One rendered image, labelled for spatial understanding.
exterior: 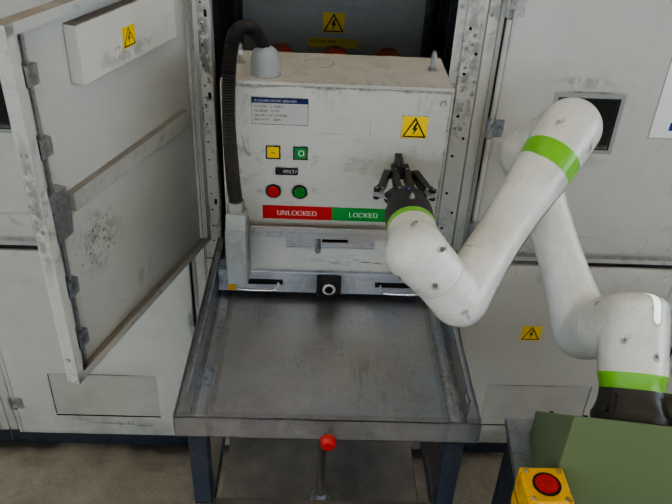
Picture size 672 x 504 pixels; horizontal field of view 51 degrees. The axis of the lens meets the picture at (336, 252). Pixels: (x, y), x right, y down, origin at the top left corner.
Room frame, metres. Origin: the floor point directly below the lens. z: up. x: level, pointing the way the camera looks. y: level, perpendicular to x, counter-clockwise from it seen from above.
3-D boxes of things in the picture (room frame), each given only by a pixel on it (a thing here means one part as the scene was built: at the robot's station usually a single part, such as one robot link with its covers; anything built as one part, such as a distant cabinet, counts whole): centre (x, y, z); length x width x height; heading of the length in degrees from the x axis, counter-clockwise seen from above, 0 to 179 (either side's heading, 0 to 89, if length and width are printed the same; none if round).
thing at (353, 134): (1.41, 0.01, 1.15); 0.48 x 0.01 x 0.48; 92
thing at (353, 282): (1.42, 0.01, 0.90); 0.54 x 0.05 x 0.06; 92
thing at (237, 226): (1.33, 0.22, 1.04); 0.08 x 0.05 x 0.17; 2
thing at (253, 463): (1.33, 0.01, 0.46); 0.64 x 0.58 x 0.66; 2
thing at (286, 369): (1.33, 0.01, 0.82); 0.68 x 0.62 x 0.06; 2
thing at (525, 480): (0.82, -0.39, 0.85); 0.08 x 0.08 x 0.10; 2
